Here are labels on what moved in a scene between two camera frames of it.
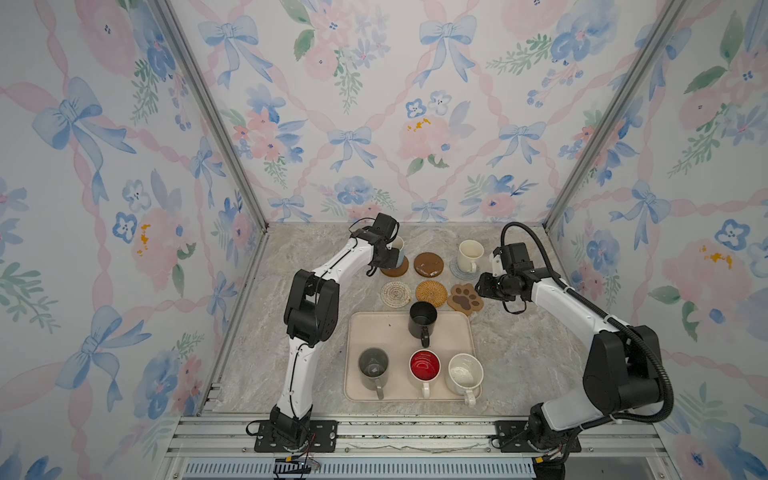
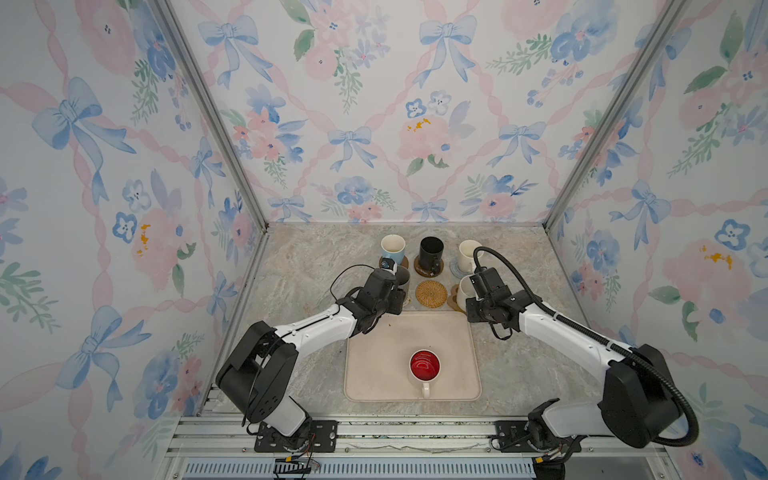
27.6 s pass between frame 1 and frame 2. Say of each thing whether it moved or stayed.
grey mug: moved
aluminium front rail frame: stayed
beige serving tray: stayed
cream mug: stayed
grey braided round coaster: stayed
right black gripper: moved
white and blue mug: stayed
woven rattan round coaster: stayed
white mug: moved
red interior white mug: stayed
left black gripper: moved
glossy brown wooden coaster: stayed
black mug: moved
